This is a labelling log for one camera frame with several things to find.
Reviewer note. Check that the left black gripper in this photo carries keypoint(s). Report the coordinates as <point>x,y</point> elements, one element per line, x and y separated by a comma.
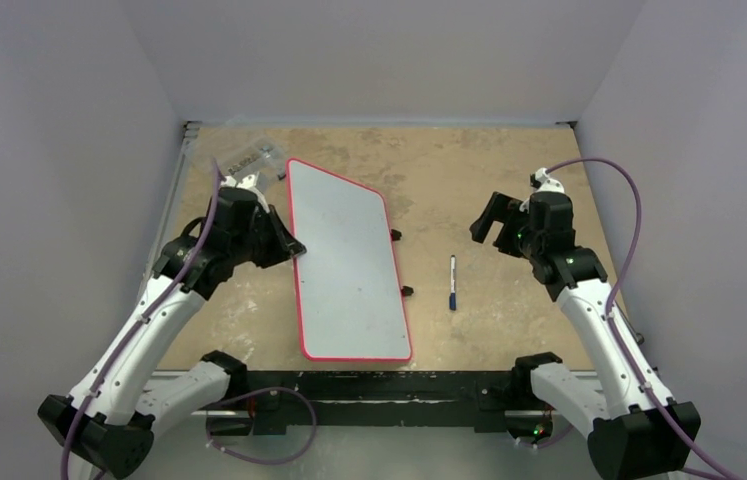
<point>283,243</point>

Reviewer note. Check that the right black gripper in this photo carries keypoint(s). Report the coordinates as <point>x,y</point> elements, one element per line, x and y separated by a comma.
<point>505,225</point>

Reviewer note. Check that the red framed whiteboard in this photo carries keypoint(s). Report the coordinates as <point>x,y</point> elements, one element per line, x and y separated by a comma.
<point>349,296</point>

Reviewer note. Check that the white blue marker pen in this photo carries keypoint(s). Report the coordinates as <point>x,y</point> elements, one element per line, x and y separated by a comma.
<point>452,299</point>

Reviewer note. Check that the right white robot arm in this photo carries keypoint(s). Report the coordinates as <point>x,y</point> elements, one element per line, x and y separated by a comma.
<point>633,425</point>

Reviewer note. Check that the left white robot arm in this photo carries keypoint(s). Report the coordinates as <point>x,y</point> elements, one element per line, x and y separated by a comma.
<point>109,420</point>

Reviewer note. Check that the clear plastic bag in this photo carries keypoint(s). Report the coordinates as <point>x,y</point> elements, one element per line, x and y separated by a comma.
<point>239,152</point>

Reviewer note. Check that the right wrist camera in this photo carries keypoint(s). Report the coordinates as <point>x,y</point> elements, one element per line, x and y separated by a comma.
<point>542,181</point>

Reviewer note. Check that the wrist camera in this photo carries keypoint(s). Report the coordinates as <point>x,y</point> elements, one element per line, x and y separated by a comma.
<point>542,181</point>
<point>256,183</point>

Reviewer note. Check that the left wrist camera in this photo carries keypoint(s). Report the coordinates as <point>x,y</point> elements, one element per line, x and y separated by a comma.
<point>256,183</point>

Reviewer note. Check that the aluminium frame rail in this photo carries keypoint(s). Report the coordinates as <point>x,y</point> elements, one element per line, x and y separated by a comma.
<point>190,132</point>

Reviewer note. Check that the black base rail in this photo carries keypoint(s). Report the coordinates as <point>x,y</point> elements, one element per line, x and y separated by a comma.
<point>484,401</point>

